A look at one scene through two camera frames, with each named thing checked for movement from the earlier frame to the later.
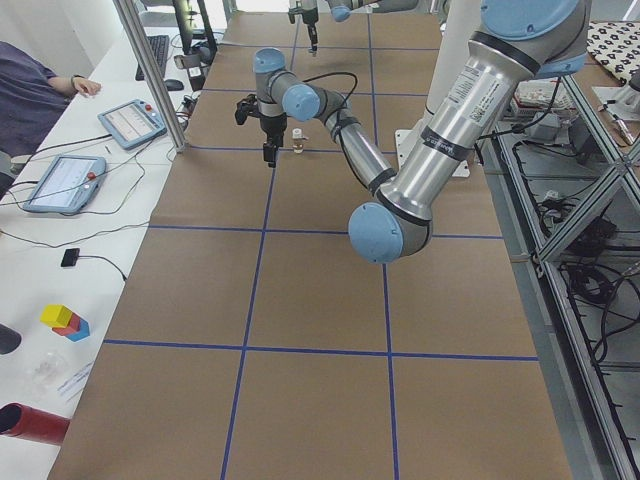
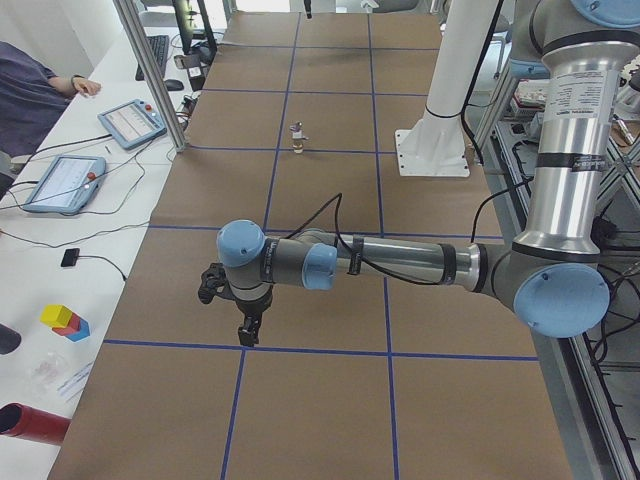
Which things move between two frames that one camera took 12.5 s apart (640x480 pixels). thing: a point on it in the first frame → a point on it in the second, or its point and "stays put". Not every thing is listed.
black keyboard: x=159 y=46 stays put
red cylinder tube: x=21 y=420 stays put
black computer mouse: x=174 y=85 stays put
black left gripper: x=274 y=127 → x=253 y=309
